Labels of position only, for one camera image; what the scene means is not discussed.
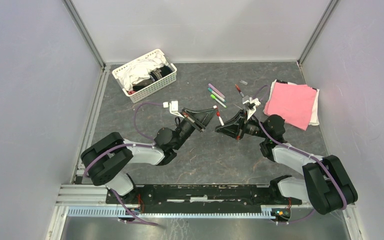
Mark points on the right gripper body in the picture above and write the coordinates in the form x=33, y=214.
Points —
x=242, y=123

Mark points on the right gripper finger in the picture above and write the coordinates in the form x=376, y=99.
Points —
x=237, y=120
x=230, y=130

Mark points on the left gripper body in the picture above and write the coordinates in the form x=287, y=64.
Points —
x=189, y=117

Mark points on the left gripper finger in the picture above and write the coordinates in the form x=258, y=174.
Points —
x=210, y=112
x=204, y=118

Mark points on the red white marker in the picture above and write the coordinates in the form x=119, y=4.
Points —
x=220, y=120

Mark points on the teal white marker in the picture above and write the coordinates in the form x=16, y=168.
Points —
x=216, y=95

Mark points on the purple pen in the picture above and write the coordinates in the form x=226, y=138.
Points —
x=216, y=90

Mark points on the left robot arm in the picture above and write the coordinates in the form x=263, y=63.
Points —
x=105, y=160

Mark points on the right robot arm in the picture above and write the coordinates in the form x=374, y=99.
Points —
x=326, y=184

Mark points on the brown pen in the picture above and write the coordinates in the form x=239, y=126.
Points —
x=239, y=90

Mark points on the clear pen cap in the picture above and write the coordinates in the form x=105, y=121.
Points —
x=243, y=82

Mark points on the white plastic basket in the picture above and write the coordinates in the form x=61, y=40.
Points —
x=146, y=87

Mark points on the dark cloth in basket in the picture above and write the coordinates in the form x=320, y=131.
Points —
x=159, y=73

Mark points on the white cloth in basket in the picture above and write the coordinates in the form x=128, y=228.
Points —
x=139, y=70

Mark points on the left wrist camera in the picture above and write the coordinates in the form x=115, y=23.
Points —
x=173, y=107

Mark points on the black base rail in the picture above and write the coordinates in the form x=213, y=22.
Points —
x=205, y=199

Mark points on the white cable duct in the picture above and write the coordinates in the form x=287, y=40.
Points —
x=120, y=212

